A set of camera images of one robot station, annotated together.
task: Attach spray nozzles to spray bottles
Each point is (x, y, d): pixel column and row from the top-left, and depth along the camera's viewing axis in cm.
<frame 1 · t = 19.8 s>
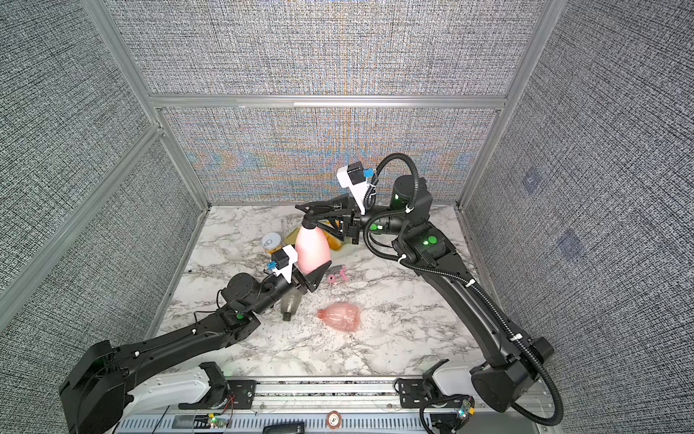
left hand: (324, 250, 65), fingers open
right hand: (313, 211, 53), fingers open
clear grey spray bottle: (290, 306, 87), point 5 cm above the table
translucent pink spray bottle: (342, 316, 88), point 2 cm above the table
small round white can: (271, 242, 102), point 6 cm above the table

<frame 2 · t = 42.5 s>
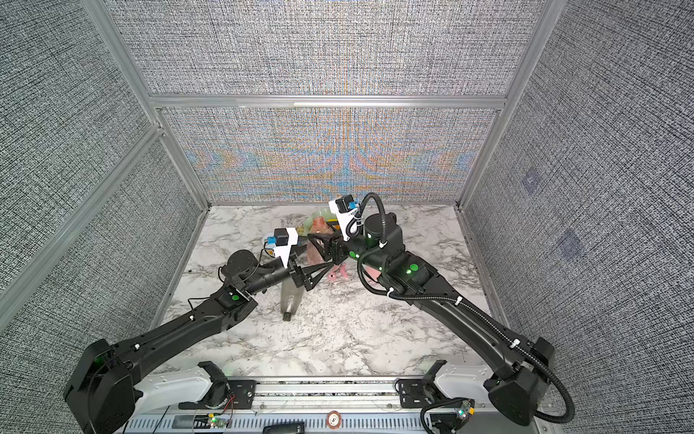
left hand: (329, 251, 66), fingers open
right hand: (316, 225, 62), fingers open
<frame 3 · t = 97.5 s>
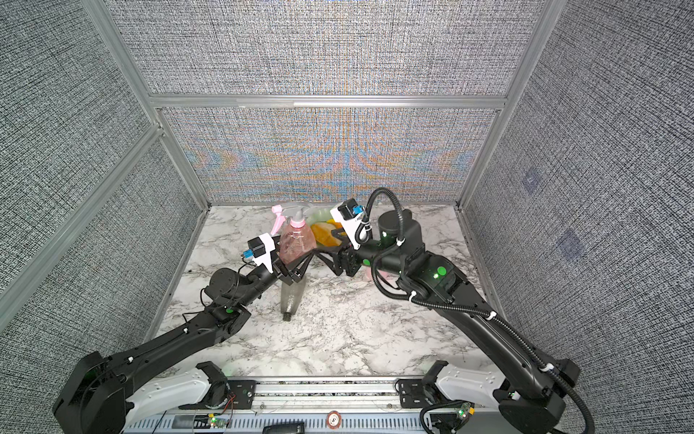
left hand: (309, 240, 64), fingers open
right hand: (324, 236, 58), fingers open
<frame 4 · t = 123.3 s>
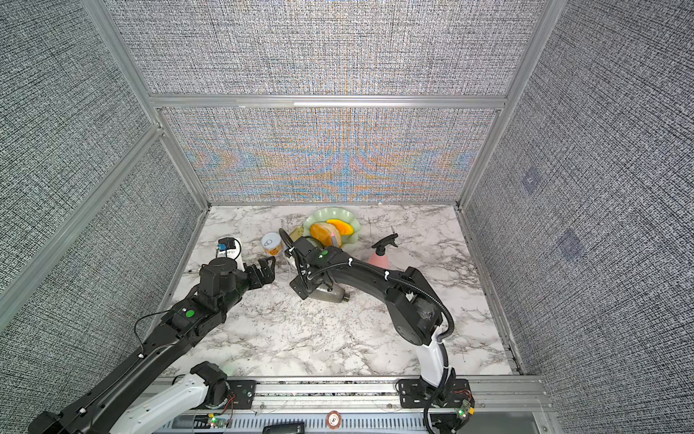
left hand: (266, 259, 75), fingers open
right hand: (305, 273, 87), fingers open
clear grey spray bottle: (326, 294, 95), on the table
black spray nozzle: (381, 244, 87), point 17 cm above the table
